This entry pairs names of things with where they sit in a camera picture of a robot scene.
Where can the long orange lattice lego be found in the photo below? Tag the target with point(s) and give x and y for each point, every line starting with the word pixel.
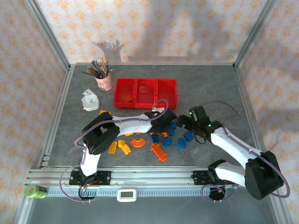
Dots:
pixel 159 152

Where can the thin paint brush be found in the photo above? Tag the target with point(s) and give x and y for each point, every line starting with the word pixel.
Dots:
pixel 109 71
pixel 92 70
pixel 107 67
pixel 90 73

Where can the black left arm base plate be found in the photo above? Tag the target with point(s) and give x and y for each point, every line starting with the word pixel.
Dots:
pixel 104 177

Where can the small white red card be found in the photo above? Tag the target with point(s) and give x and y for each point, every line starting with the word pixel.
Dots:
pixel 87 92

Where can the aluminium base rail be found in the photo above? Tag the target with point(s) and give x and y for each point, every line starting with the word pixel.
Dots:
pixel 149 173

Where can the yellow sloped lego brick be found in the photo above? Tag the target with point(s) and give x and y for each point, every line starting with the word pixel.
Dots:
pixel 126 149

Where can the white digital timer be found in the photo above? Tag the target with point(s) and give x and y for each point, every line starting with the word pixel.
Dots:
pixel 126 195

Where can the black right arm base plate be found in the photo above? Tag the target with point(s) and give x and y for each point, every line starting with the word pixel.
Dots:
pixel 199 177

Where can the aluminium side rail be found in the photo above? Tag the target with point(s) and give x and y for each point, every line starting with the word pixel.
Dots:
pixel 247 112
pixel 57 116

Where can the white desk clock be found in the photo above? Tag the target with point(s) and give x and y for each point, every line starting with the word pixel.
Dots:
pixel 90 103

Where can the yellow lego plate with holes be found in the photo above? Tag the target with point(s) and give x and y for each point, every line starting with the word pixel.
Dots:
pixel 113 147

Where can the green tape roll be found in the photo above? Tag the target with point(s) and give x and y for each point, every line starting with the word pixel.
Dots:
pixel 35 191

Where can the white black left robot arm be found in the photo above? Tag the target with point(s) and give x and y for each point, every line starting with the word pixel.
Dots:
pixel 130 123

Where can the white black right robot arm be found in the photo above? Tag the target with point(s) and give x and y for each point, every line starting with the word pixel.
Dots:
pixel 231 145

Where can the aluminium frame post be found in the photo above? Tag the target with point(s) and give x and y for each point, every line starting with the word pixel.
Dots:
pixel 254 32
pixel 46 35

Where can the pink cup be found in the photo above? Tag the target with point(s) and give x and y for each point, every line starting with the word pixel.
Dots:
pixel 105 82

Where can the orange lego arch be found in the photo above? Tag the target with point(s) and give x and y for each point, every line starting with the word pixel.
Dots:
pixel 137 143

